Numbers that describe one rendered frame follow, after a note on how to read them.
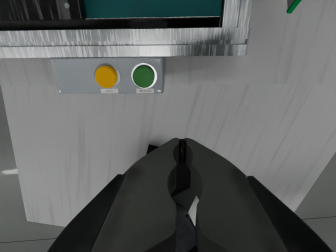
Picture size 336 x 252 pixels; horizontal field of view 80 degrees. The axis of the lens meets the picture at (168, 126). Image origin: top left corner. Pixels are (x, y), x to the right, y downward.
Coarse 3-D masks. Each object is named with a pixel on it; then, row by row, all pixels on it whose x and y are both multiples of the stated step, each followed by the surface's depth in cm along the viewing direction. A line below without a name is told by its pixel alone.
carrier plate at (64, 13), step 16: (0, 0) 32; (16, 0) 32; (32, 0) 32; (48, 0) 32; (64, 0) 32; (80, 0) 33; (0, 16) 33; (16, 16) 33; (32, 16) 33; (48, 16) 33; (64, 16) 33; (80, 16) 33
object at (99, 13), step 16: (96, 0) 34; (112, 0) 34; (128, 0) 34; (144, 0) 34; (160, 0) 34; (176, 0) 33; (192, 0) 33; (208, 0) 33; (96, 16) 35; (112, 16) 35; (128, 16) 35; (144, 16) 35; (160, 16) 35; (176, 16) 35; (192, 16) 35; (208, 16) 35
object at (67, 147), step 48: (48, 96) 51; (96, 96) 51; (144, 96) 50; (192, 96) 50; (240, 96) 50; (288, 96) 49; (48, 144) 58; (96, 144) 57; (144, 144) 57; (240, 144) 56; (288, 144) 55; (48, 192) 66; (96, 192) 66; (288, 192) 63
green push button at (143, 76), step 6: (138, 66) 37; (144, 66) 36; (138, 72) 36; (144, 72) 36; (150, 72) 36; (138, 78) 37; (144, 78) 37; (150, 78) 37; (138, 84) 38; (144, 84) 37; (150, 84) 38
